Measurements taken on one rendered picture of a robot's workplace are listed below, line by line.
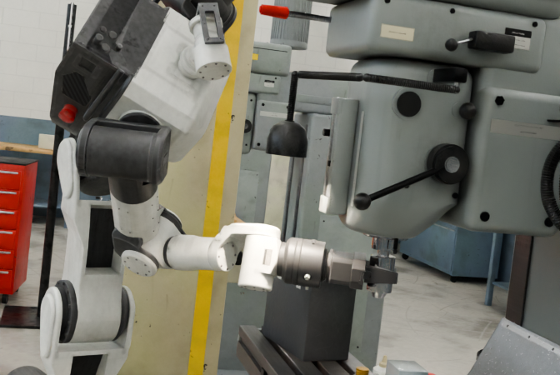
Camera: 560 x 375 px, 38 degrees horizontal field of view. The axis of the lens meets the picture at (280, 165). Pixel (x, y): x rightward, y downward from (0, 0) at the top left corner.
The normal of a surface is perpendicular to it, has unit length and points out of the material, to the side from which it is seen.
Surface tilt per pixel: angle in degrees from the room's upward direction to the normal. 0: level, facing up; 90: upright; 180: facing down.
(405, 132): 90
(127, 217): 137
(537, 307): 90
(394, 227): 125
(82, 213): 81
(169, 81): 58
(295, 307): 90
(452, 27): 90
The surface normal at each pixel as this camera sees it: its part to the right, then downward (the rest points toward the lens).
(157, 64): 0.53, -0.43
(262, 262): -0.07, -0.27
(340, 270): -0.11, 0.04
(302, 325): -0.89, -0.08
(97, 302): 0.56, -0.05
